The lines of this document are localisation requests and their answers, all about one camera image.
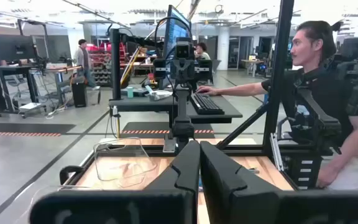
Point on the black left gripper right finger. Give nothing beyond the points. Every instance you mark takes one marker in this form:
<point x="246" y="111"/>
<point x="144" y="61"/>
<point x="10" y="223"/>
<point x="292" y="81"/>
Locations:
<point x="219" y="174"/>

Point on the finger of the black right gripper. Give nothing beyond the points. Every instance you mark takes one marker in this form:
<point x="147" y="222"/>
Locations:
<point x="179" y="70"/>
<point x="186" y="70"/>

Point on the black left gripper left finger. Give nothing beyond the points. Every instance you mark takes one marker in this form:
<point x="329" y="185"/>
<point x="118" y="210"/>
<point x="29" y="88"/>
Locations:
<point x="182" y="168"/>

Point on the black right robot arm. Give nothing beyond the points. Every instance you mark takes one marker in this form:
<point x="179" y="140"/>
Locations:
<point x="182" y="124"/>

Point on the black office chair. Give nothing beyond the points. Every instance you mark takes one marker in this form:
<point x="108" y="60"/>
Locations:
<point x="205" y="74"/>

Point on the crumpled clear plastic bag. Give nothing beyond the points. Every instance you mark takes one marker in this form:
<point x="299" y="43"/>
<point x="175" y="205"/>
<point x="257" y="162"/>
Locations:
<point x="160" y="95"/>

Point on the black keyboard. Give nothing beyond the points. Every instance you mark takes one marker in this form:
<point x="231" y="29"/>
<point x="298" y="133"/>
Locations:
<point x="207" y="104"/>

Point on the black desk monitor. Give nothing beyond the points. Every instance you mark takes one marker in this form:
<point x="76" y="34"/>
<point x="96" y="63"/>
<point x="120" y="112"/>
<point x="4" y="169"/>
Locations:
<point x="174" y="28"/>

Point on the white column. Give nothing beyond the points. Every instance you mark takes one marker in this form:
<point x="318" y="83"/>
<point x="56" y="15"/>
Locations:
<point x="223" y="46"/>

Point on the teal cup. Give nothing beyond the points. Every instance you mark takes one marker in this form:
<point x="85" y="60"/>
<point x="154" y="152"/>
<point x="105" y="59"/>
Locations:
<point x="130" y="92"/>

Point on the black floor mat striped edge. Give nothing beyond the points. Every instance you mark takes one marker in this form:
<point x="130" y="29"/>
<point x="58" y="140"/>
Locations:
<point x="26" y="128"/>
<point x="154" y="128"/>

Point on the clear plastic bin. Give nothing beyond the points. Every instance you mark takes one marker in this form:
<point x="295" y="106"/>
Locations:
<point x="126" y="174"/>

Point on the red parts bin shelf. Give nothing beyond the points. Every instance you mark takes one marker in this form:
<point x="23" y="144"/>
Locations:
<point x="104" y="62"/>

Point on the black computer tower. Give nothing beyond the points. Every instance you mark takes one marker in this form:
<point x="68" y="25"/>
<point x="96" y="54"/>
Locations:
<point x="79" y="93"/>

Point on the black clamp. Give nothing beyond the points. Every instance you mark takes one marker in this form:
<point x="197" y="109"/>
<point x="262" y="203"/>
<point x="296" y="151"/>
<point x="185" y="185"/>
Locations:
<point x="64" y="174"/>

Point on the black standing desk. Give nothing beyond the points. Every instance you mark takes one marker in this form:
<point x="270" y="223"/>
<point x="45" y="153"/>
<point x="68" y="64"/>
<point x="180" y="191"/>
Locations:
<point x="11" y="67"/>

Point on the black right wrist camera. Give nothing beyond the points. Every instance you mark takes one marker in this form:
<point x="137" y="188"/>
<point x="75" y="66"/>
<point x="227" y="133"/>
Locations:
<point x="183" y="50"/>

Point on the black monitor mount pole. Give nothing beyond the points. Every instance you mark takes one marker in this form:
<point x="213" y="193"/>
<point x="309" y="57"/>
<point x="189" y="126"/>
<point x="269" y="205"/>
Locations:
<point x="115" y="62"/>

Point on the black aluminium table frame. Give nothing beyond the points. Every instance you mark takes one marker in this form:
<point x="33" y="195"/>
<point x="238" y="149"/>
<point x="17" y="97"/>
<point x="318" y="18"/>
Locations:
<point x="275" y="77"/>

